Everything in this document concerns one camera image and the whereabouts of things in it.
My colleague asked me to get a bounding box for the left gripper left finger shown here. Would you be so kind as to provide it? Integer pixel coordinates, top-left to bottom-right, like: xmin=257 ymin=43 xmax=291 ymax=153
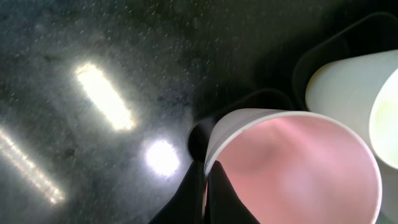
xmin=149 ymin=159 xmax=206 ymax=224

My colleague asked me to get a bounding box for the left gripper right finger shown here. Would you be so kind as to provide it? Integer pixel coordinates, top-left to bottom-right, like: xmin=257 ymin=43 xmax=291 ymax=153
xmin=206 ymin=161 xmax=261 ymax=224

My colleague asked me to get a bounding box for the pink cup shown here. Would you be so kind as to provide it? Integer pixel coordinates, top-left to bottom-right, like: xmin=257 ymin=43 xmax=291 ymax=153
xmin=203 ymin=108 xmax=383 ymax=224

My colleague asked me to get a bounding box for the cream cup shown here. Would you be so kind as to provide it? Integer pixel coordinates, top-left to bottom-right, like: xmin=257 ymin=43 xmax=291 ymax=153
xmin=305 ymin=49 xmax=398 ymax=224

